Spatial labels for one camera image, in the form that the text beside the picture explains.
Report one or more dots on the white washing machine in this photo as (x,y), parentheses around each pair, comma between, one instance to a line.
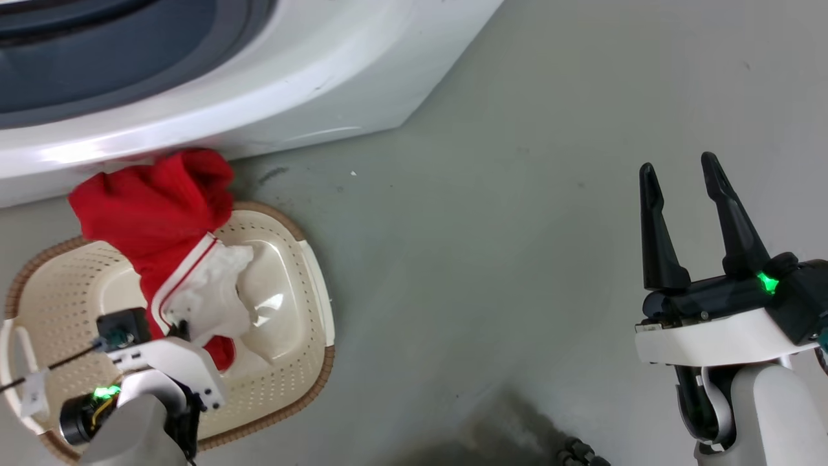
(336,71)

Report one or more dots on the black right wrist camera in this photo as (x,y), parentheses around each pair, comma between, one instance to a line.
(802,291)

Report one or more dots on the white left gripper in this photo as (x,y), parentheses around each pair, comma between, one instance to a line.
(184,362)

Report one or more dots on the dark grey washer door seal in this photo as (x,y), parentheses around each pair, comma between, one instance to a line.
(97,65)

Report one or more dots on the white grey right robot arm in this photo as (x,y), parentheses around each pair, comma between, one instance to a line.
(757,414)

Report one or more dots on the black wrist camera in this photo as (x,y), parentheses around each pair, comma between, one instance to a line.
(124,329)
(802,291)

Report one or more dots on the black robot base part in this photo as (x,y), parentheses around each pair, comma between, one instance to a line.
(582,453)

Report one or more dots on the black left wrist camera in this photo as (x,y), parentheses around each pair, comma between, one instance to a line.
(124,329)

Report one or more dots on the cream laundry basket brown rim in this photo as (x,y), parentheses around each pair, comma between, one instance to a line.
(284,304)

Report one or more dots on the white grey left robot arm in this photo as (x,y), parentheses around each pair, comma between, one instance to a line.
(129,427)

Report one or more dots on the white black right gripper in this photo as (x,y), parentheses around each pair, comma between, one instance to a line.
(711,323)

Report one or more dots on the red and white garment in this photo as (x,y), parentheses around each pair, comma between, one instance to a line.
(152,207)

